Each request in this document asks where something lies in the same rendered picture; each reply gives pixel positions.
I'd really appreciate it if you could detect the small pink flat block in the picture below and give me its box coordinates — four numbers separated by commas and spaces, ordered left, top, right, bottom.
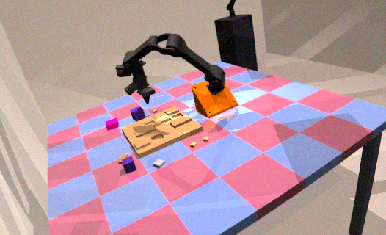
106, 118, 119, 130

